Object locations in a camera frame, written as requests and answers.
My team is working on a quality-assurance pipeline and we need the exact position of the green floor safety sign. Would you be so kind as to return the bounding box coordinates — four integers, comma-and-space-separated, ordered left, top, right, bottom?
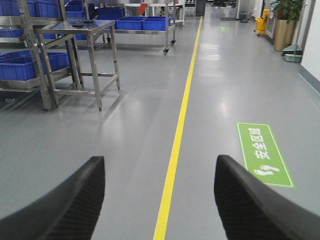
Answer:
236, 122, 297, 189

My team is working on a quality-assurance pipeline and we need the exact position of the blue bin on cart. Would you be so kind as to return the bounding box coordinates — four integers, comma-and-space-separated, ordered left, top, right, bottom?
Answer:
141, 16, 167, 31
116, 16, 146, 31

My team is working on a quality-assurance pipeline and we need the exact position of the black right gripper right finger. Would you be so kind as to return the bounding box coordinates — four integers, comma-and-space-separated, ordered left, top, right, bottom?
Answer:
213, 154, 320, 240

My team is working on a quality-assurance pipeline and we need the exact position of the grey trash bin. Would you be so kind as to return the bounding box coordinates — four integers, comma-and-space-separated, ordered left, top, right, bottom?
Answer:
239, 11, 250, 23

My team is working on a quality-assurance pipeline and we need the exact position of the gold planter with plant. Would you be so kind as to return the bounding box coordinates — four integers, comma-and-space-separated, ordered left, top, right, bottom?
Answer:
271, 0, 304, 52

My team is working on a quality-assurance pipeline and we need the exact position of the green dustpan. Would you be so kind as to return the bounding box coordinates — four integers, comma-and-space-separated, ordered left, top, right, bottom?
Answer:
282, 30, 303, 63

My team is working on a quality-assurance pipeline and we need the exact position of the steel cart on casters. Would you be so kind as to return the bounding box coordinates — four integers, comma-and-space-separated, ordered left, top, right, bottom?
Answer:
83, 0, 178, 55

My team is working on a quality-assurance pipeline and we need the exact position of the steel shelving rack with bins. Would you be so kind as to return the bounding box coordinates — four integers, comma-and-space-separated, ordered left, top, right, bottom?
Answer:
0, 0, 83, 110

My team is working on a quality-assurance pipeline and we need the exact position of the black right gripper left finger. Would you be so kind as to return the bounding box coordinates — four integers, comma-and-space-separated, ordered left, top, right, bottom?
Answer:
0, 156, 105, 240

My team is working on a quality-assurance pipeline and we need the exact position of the blue bin lower rack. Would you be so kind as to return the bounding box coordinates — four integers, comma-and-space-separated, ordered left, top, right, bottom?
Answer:
0, 50, 70, 81

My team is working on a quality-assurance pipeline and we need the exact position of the yellow mop bucket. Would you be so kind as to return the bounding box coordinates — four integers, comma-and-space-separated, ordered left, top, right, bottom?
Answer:
254, 9, 269, 37

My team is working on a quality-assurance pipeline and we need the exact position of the blue bin on cart right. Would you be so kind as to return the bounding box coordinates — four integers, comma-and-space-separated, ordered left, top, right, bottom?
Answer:
141, 16, 167, 31

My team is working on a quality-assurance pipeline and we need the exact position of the blue bin on cart left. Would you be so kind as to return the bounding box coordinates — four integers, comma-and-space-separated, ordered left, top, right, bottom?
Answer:
116, 16, 146, 31

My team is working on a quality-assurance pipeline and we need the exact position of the stainless steel work table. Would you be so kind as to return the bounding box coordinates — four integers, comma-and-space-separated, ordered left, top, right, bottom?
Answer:
34, 19, 121, 112

